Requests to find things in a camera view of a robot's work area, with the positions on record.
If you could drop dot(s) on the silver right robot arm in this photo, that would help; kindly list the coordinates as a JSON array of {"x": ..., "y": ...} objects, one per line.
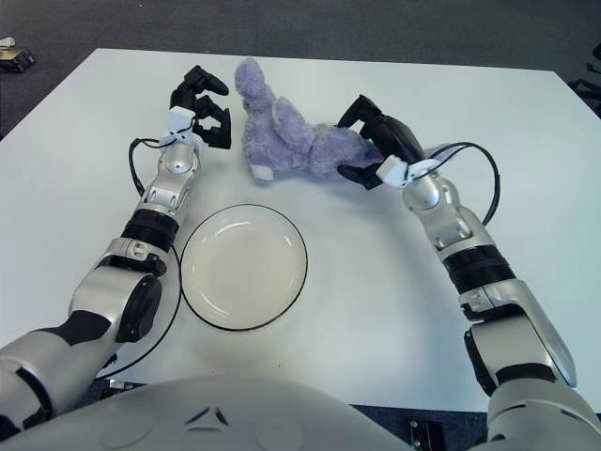
[{"x": 497, "y": 291}]

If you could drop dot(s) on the white plate with black rim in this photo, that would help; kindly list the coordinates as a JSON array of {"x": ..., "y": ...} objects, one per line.
[{"x": 244, "y": 268}]

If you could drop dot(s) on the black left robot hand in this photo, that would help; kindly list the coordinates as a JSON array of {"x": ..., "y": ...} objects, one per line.
[{"x": 211, "y": 129}]

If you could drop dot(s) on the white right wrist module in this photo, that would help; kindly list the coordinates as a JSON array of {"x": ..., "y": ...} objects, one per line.
[{"x": 392, "y": 171}]

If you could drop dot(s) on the silver robot torso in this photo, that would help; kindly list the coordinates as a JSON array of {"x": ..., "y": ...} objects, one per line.
[{"x": 211, "y": 413}]

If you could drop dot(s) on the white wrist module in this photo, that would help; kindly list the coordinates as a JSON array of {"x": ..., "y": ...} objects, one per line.
[
  {"x": 180, "y": 119},
  {"x": 392, "y": 171}
]

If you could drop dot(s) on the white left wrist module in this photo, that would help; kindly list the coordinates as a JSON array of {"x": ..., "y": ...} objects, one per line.
[{"x": 180, "y": 119}]

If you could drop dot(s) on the black cardboard box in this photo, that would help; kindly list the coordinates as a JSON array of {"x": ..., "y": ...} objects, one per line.
[{"x": 16, "y": 58}]

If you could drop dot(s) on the white crumpled paper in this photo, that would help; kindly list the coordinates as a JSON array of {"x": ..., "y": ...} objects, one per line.
[{"x": 4, "y": 41}]

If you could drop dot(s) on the purple plush bunny doll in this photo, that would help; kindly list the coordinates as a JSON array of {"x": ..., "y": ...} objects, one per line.
[{"x": 291, "y": 136}]

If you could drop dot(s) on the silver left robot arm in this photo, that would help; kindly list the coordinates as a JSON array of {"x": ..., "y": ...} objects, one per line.
[{"x": 122, "y": 291}]

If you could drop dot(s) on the metal table leg bracket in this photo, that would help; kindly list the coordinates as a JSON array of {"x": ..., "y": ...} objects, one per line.
[
  {"x": 122, "y": 384},
  {"x": 425, "y": 434}
]

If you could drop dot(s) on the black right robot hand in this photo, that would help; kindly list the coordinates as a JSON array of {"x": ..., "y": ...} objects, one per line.
[{"x": 394, "y": 136}]

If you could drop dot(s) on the black office chair base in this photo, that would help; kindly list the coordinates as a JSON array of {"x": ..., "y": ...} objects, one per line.
[{"x": 587, "y": 84}]

